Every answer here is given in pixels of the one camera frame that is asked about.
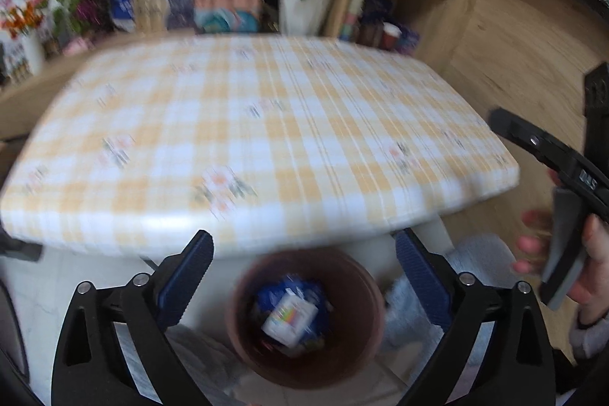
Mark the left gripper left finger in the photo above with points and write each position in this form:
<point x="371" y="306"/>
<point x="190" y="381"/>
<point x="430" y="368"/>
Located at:
<point x="112" y="348"/>

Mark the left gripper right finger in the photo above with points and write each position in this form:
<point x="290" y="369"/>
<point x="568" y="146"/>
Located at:
<point x="494" y="350"/>

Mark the blue white snack package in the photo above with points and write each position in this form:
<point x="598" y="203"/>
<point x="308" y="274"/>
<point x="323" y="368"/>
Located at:
<point x="293" y="316"/>

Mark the brown trash bin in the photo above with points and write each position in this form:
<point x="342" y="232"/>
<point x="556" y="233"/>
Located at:
<point x="356" y="322"/>

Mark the blue purple small box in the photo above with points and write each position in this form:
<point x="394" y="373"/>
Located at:
<point x="408" y="41"/>

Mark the red paper cup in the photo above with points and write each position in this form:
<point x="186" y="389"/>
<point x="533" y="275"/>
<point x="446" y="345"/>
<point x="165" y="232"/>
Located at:
<point x="390" y="35"/>

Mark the dark brown cup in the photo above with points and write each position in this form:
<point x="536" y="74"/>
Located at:
<point x="370" y="34"/>

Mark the stack of pastel cups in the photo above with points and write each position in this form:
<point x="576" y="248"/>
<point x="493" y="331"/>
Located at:
<point x="350" y="20"/>

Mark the yellow plaid tablecloth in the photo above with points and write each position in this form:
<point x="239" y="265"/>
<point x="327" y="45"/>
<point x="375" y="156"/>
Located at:
<point x="264" y="141"/>

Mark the white flower vase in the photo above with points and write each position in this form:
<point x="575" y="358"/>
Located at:
<point x="302" y="17"/>

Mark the lower blue gold box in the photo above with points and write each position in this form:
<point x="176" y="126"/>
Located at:
<point x="155" y="16"/>

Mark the teal copper gift box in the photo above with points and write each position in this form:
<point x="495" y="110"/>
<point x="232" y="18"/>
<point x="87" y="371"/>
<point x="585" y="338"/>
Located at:
<point x="227" y="16"/>

